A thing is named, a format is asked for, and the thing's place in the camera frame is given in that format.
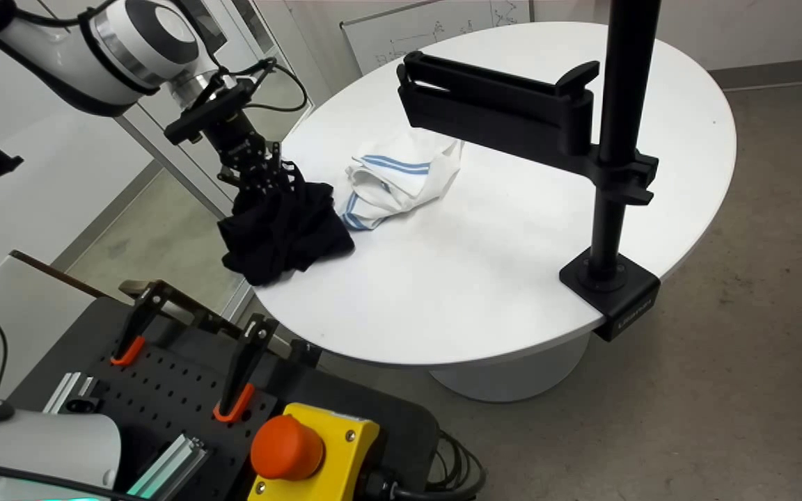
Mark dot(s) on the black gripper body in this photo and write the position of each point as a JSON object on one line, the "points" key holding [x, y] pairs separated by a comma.
{"points": [[241, 147]]}

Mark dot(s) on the black shirt with white print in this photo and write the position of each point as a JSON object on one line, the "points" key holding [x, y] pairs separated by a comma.
{"points": [[278, 237]]}

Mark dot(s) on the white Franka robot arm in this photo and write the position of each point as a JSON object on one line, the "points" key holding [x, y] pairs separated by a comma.
{"points": [[95, 56]]}

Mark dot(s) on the black clamp-on pole stand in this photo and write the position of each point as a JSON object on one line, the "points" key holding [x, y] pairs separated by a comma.
{"points": [[614, 141]]}

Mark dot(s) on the white towel with blue stripes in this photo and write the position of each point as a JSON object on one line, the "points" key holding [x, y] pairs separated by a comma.
{"points": [[402, 186]]}

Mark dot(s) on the black perforated base board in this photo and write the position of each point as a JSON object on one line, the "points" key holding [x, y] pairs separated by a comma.
{"points": [[173, 385]]}

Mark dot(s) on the short aluminium extrusion profile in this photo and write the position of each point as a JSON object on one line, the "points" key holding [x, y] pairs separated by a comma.
{"points": [[170, 467], [65, 393]]}

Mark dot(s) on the yellow emergency stop red button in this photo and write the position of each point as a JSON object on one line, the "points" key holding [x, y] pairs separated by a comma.
{"points": [[326, 456]]}

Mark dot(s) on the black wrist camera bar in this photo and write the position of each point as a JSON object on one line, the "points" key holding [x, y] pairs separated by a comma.
{"points": [[206, 113]]}

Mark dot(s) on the white table pedestal base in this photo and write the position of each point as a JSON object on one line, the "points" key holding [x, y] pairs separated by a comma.
{"points": [[512, 376]]}

